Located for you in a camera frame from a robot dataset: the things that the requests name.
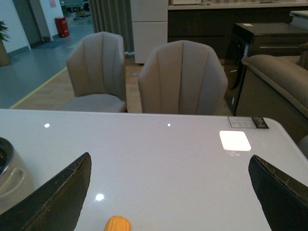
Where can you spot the white cabinet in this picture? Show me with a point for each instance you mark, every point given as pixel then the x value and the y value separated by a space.
pixel 149 25

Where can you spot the beige electric cooking pot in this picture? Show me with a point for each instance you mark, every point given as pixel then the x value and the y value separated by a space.
pixel 16 180

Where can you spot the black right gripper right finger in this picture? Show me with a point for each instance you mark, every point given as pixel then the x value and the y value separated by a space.
pixel 283 199

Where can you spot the right beige upholstered chair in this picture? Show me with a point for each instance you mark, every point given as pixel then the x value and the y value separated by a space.
pixel 182 77

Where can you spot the table label sticker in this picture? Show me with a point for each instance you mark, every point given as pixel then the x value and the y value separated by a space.
pixel 247 122

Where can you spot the yellow corn cob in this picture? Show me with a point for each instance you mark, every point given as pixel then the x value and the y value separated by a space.
pixel 117 223

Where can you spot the red box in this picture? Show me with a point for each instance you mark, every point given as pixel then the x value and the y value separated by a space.
pixel 62 27

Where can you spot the dark kitchen counter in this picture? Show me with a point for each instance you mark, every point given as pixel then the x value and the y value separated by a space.
pixel 211 23

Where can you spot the beige sofa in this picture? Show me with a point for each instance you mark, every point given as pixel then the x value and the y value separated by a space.
pixel 280 92

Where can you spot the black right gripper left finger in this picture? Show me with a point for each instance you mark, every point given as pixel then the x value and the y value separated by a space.
pixel 56 205

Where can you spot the beige upholstered chair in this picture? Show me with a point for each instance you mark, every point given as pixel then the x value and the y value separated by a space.
pixel 182 77
pixel 96 68

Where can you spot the left beige upholstered chair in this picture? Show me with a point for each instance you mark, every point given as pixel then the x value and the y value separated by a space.
pixel 96 68

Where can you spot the grey curtain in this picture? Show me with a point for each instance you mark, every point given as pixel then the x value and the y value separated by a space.
pixel 113 16

